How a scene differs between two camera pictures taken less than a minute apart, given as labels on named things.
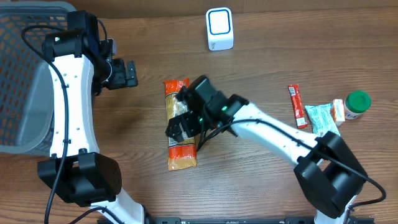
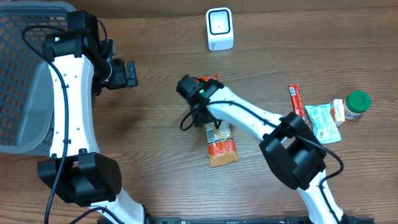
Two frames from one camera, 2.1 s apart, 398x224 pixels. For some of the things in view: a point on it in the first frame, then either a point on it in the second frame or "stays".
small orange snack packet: x=337 y=111 stays
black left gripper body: x=125 y=73 stays
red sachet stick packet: x=297 y=105 stays
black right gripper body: x=188 y=123 → x=200 y=117
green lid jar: x=357 y=103 stays
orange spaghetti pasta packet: x=181 y=155 → x=221 y=148
